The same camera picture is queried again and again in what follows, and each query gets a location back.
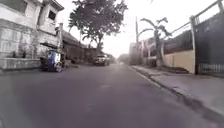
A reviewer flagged grey concrete sidewalk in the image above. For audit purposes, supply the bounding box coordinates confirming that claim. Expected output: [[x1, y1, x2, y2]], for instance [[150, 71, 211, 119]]
[[129, 65, 224, 124]]

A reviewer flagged palm tree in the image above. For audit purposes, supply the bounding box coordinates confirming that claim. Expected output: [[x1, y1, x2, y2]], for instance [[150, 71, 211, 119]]
[[138, 17, 173, 69]]

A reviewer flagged dark metal gate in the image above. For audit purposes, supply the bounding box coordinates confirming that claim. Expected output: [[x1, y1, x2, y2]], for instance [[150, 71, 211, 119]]
[[193, 0, 224, 78]]

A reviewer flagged large leafy tree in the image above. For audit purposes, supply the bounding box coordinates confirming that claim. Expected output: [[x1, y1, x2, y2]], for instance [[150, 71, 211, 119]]
[[68, 0, 129, 51]]

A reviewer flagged grey concrete building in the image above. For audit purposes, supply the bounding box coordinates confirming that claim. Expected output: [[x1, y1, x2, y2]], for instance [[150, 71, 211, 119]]
[[0, 0, 65, 72]]

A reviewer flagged yellow wall with fence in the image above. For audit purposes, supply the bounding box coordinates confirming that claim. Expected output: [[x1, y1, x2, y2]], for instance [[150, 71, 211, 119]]
[[141, 15, 197, 75]]

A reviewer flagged blue tricycle vehicle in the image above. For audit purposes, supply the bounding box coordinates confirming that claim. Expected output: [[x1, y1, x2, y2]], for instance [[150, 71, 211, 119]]
[[40, 49, 67, 73]]

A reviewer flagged utility pole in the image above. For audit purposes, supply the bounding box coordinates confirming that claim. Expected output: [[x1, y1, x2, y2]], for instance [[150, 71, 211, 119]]
[[134, 16, 140, 66]]

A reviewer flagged grey asphalt road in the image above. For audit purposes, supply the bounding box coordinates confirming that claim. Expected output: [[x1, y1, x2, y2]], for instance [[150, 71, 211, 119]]
[[0, 63, 224, 128]]

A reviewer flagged dark parked car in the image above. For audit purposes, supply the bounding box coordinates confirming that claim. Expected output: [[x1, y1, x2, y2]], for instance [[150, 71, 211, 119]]
[[92, 54, 111, 67]]

